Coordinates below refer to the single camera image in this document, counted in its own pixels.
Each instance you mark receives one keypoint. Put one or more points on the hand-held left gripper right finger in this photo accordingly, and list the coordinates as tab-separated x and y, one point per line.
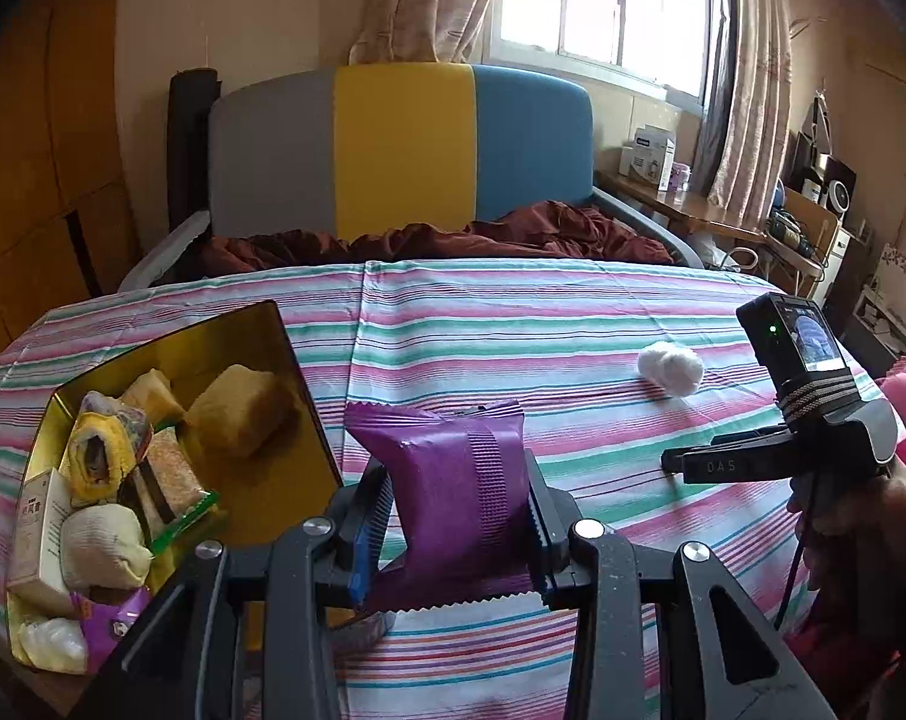
541	540

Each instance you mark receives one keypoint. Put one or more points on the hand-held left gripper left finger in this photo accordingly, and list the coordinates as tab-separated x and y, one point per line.
361	555

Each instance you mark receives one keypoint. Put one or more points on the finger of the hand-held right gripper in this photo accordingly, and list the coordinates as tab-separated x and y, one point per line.
723	465

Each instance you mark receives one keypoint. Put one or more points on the plain purple snack packet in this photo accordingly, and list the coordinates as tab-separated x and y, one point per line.
453	487

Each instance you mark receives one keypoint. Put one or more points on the white cotton ball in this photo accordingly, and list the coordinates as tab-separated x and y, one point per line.
670	367

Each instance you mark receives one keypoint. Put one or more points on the yellow sponge cake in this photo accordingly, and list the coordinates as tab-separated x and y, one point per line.
149	390
239	409

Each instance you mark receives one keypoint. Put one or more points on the cracker packet with green edge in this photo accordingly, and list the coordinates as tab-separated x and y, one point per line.
172	476

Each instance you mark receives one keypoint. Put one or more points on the gold metal tin box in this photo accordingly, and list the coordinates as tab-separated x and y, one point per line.
262	341

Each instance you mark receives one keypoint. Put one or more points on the beige sock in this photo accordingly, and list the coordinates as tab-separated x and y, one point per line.
104	547

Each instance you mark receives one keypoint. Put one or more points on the purple packet with white print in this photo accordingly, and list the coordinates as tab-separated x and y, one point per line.
108	615

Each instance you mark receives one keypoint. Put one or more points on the yellow and dark roll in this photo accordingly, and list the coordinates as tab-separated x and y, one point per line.
100	442

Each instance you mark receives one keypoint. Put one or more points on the white box with floral print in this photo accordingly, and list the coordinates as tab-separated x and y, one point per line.
37	532

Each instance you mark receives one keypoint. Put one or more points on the person's right hand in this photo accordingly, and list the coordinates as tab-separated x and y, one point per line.
850	525

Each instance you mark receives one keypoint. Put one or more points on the striped tablecloth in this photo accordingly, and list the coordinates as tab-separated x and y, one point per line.
498	330

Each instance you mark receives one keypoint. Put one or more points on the wooden desk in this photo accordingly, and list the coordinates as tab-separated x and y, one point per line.
697	206

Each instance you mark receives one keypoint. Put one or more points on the black stereo set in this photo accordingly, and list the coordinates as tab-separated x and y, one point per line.
820	172

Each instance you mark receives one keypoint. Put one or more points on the maroon blanket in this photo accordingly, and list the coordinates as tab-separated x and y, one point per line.
558	229

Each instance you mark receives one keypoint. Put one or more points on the purple cup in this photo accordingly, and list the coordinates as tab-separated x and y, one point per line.
679	178

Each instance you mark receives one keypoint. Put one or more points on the white carton with blue print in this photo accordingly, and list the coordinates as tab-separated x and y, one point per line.
648	154

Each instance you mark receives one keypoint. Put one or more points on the floral beige curtain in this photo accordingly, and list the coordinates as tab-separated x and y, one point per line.
423	0
753	90

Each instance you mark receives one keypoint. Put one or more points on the grey yellow blue headboard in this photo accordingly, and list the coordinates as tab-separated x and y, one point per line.
400	150

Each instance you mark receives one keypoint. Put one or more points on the black rolled mat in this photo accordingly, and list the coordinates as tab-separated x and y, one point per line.
190	142

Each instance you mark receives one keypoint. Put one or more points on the window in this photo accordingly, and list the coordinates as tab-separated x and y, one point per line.
595	7

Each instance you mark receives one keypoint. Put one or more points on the wooden wardrobe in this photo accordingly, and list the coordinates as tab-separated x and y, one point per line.
40	127

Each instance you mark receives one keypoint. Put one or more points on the grey bed rail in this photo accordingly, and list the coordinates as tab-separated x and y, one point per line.
648	221
164	247

